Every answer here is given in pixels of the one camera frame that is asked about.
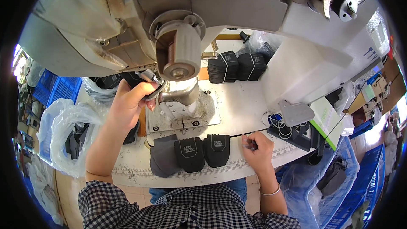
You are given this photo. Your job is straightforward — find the person's left hand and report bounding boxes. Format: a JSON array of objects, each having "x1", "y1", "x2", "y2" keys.
[{"x1": 109, "y1": 80, "x2": 160, "y2": 131}]

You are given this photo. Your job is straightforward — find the person's right hand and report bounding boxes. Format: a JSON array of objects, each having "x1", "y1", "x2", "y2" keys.
[{"x1": 241, "y1": 131, "x2": 275, "y2": 174}]

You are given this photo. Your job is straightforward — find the black fabric piece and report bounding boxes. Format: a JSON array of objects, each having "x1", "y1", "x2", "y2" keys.
[{"x1": 145, "y1": 81, "x2": 167, "y2": 101}]

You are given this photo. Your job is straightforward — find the white elastic bands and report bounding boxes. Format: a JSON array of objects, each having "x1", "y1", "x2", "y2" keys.
[{"x1": 262, "y1": 111, "x2": 294, "y2": 140}]

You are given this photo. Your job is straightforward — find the black printed fabric cover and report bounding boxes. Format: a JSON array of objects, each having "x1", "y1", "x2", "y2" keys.
[
  {"x1": 203, "y1": 134, "x2": 231, "y2": 168},
  {"x1": 174, "y1": 137, "x2": 206, "y2": 173}
]

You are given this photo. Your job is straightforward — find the printed ruler strip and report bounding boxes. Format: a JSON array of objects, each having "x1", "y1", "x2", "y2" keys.
[{"x1": 112, "y1": 142, "x2": 299, "y2": 179}]

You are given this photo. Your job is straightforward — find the black plastic tray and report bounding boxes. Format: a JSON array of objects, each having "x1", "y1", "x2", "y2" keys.
[{"x1": 267, "y1": 122, "x2": 322, "y2": 152}]

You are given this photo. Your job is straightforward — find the grey metal machine part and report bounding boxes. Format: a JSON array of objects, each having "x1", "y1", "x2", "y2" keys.
[{"x1": 279, "y1": 99, "x2": 315, "y2": 127}]

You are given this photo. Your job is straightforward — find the tied bundle of black covers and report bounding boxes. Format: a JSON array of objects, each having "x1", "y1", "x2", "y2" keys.
[
  {"x1": 237, "y1": 53, "x2": 267, "y2": 82},
  {"x1": 207, "y1": 50, "x2": 239, "y2": 84}
]

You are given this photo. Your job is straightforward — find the green and white box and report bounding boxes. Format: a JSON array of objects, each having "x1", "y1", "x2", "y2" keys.
[{"x1": 309, "y1": 97, "x2": 344, "y2": 151}]

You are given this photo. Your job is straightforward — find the plain grey fabric cover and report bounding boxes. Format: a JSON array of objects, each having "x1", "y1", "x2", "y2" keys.
[{"x1": 149, "y1": 134, "x2": 180, "y2": 179}]

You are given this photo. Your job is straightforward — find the clear bag with grey fabric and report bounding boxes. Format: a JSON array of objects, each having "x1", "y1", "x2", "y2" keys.
[{"x1": 280, "y1": 136, "x2": 360, "y2": 229}]

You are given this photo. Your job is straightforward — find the person's body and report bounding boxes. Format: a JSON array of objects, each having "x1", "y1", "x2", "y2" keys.
[{"x1": 78, "y1": 180, "x2": 301, "y2": 229}]

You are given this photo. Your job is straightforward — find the clear plastic bag of fabric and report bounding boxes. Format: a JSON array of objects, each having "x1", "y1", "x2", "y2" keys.
[{"x1": 235, "y1": 31, "x2": 284, "y2": 61}]

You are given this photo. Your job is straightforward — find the blue plastic crate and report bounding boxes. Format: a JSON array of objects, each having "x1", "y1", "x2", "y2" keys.
[{"x1": 323, "y1": 143, "x2": 386, "y2": 229}]

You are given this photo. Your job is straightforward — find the white industrial sewing machine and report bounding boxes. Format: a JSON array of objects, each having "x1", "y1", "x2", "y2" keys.
[{"x1": 18, "y1": 0, "x2": 392, "y2": 109}]

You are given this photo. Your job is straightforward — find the cluttered shelf with cartons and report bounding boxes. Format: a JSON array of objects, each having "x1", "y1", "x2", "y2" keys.
[{"x1": 346, "y1": 57, "x2": 407, "y2": 128}]

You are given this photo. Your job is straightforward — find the clear bag of black covers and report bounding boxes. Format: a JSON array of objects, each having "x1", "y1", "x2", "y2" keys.
[{"x1": 82, "y1": 73, "x2": 140, "y2": 103}]

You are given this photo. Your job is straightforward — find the black thread bobbin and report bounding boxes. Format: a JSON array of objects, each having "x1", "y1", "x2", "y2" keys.
[{"x1": 330, "y1": 0, "x2": 358, "y2": 23}]

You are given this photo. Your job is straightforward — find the large clear bag with fabric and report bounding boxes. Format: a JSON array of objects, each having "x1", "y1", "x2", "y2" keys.
[{"x1": 37, "y1": 98, "x2": 110, "y2": 179}]

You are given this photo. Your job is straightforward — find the blue plastic crates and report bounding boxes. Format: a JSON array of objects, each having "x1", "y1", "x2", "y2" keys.
[{"x1": 32, "y1": 69, "x2": 83, "y2": 107}]

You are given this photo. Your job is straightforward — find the heap of white bags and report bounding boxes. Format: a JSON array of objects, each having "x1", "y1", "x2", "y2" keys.
[{"x1": 25, "y1": 154, "x2": 65, "y2": 226}]

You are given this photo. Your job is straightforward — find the metal base plate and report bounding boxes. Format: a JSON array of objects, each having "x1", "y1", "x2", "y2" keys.
[{"x1": 145, "y1": 90, "x2": 222, "y2": 134}]

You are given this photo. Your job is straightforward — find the silver bracelet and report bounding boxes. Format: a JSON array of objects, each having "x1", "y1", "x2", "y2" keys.
[{"x1": 259, "y1": 183, "x2": 282, "y2": 196}]

